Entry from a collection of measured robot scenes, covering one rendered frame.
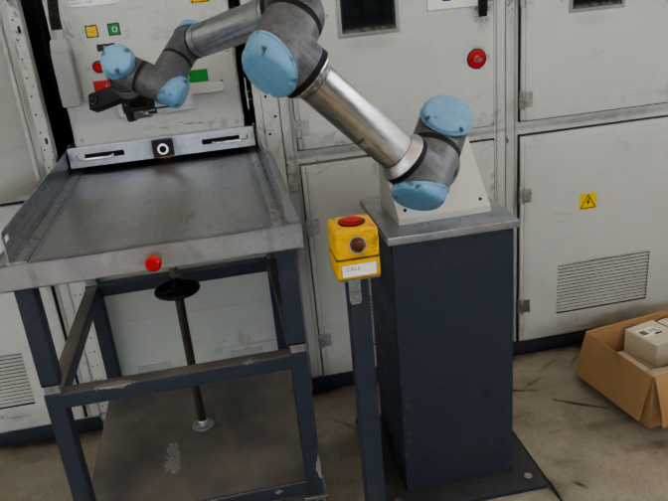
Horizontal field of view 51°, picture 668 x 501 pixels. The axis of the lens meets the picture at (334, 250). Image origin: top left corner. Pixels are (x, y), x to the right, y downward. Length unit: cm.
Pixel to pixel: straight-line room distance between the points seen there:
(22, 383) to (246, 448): 82
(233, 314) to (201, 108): 65
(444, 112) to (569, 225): 100
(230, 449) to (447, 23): 135
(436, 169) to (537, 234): 97
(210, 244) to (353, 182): 80
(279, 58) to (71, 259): 58
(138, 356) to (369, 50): 119
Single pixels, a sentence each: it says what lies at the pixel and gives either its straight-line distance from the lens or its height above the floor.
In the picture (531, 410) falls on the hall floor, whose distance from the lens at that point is 232.
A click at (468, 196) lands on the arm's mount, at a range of 174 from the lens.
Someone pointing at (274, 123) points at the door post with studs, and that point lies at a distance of 209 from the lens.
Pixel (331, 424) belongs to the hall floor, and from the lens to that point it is 227.
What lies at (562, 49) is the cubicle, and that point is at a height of 105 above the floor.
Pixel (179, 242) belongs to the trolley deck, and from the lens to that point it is 145.
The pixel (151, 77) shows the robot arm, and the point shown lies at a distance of 165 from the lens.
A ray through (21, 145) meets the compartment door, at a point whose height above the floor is 96.
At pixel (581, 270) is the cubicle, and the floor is 30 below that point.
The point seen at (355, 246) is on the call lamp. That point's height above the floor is 87.
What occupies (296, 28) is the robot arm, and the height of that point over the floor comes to 123.
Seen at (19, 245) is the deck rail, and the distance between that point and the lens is 159.
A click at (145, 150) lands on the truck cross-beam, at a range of 214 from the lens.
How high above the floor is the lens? 132
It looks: 22 degrees down
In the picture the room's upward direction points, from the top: 6 degrees counter-clockwise
